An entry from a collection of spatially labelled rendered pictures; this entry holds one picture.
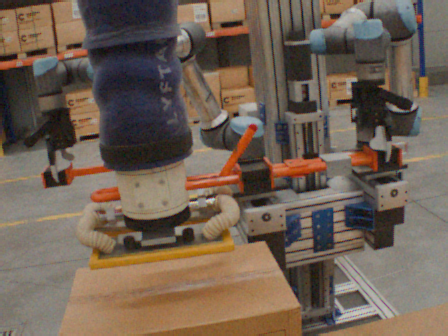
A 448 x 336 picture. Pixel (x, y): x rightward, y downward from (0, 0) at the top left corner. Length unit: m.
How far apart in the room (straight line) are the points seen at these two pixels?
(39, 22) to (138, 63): 7.51
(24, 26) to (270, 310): 7.77
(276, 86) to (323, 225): 0.57
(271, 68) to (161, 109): 0.90
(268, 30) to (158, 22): 0.89
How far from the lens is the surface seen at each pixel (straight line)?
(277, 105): 1.92
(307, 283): 2.11
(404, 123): 1.83
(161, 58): 1.06
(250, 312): 1.17
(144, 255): 1.10
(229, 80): 8.92
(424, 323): 1.82
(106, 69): 1.05
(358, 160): 1.24
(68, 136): 1.43
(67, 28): 8.38
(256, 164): 1.21
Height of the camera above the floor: 1.60
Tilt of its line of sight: 17 degrees down
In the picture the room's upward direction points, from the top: 6 degrees counter-clockwise
